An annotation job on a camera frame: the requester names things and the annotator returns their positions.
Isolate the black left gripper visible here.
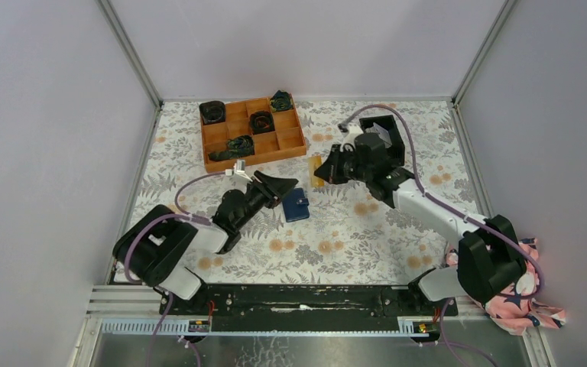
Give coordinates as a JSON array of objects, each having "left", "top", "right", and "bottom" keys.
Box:
[{"left": 234, "top": 171, "right": 296, "bottom": 232}]

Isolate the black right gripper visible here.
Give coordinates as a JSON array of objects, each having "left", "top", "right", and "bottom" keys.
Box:
[{"left": 314, "top": 145, "right": 371, "bottom": 186}]

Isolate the gold credit card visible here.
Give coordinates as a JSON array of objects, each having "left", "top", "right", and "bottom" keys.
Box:
[{"left": 307, "top": 155, "right": 325, "bottom": 190}]

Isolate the blue leather card holder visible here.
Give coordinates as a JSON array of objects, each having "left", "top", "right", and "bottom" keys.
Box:
[{"left": 281, "top": 187, "right": 310, "bottom": 222}]

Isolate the black plastic card bin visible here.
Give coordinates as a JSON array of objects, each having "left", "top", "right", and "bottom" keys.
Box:
[{"left": 359, "top": 115, "right": 406, "bottom": 166}]

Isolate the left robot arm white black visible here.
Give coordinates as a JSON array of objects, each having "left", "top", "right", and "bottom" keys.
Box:
[{"left": 112, "top": 171, "right": 299, "bottom": 314}]

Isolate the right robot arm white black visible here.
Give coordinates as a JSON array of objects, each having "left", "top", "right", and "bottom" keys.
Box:
[{"left": 314, "top": 132, "right": 527, "bottom": 315}]

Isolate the stack of cards in bin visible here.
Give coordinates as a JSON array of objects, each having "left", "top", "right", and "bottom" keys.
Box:
[{"left": 368, "top": 125, "right": 392, "bottom": 148}]

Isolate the orange wooden compartment tray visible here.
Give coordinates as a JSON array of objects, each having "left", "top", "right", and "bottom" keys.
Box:
[{"left": 199, "top": 96, "right": 307, "bottom": 173}]

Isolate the floral table mat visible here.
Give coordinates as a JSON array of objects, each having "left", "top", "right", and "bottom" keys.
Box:
[{"left": 130, "top": 101, "right": 476, "bottom": 284}]

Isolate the green rolled belt front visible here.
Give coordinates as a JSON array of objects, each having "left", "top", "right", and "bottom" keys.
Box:
[{"left": 207, "top": 135, "right": 255, "bottom": 161}]

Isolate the black rolled belt centre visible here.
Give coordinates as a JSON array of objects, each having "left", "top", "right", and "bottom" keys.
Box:
[{"left": 249, "top": 111, "right": 275, "bottom": 135}]

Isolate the green rolled belt top-right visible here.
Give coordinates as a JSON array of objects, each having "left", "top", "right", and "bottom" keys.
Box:
[{"left": 269, "top": 90, "right": 294, "bottom": 112}]

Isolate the black rolled belt top-left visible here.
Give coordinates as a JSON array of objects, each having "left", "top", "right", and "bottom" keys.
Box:
[{"left": 199, "top": 100, "right": 226, "bottom": 125}]

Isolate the pink patterned cloth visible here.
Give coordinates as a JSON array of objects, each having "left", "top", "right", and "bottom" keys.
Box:
[{"left": 474, "top": 261, "right": 566, "bottom": 336}]

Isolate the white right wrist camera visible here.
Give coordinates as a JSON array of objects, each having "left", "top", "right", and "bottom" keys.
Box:
[{"left": 338, "top": 123, "right": 362, "bottom": 151}]

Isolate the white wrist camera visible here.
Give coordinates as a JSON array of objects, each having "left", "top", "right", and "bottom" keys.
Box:
[
  {"left": 224, "top": 159, "right": 251, "bottom": 182},
  {"left": 338, "top": 123, "right": 362, "bottom": 151}
]

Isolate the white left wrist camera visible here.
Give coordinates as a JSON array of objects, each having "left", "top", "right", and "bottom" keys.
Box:
[{"left": 224, "top": 159, "right": 251, "bottom": 182}]

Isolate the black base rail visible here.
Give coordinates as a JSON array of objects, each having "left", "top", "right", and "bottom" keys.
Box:
[{"left": 159, "top": 284, "right": 442, "bottom": 334}]

